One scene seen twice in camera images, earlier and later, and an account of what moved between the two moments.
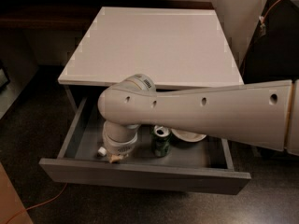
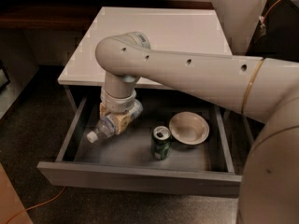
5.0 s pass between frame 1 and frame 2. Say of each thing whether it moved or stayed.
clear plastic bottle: moved
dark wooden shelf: stayed
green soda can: stayed
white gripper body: moved
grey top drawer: moved
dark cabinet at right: stayed
